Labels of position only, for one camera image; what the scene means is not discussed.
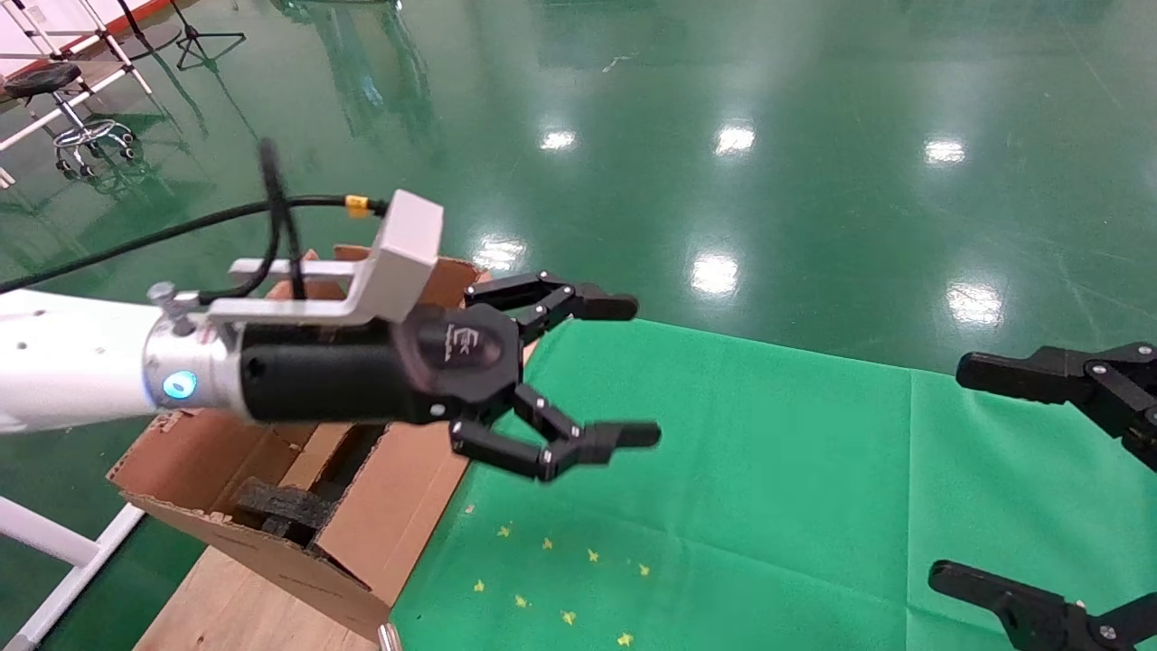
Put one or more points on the black curved pole stand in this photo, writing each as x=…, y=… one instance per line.
x=149, y=41

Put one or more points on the black round swivel stool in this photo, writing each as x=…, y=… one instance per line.
x=41, y=80

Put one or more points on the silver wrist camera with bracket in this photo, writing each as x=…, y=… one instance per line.
x=407, y=253

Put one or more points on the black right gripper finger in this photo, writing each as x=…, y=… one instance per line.
x=1030, y=615
x=1058, y=375

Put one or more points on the green table cloth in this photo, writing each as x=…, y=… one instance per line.
x=813, y=497

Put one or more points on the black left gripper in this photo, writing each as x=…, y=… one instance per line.
x=362, y=380

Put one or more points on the small silver metal cylinder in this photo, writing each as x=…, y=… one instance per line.
x=389, y=638

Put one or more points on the white tube work-table frame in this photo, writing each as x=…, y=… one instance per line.
x=54, y=542

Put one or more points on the black foam block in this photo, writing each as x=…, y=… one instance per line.
x=289, y=508

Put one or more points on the large open cardboard carton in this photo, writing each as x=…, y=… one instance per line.
x=398, y=506

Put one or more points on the white tube frame table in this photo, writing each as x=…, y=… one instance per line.
x=117, y=50

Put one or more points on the black tripod stand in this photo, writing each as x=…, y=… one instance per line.
x=201, y=41

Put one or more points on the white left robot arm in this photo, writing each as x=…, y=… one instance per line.
x=72, y=362

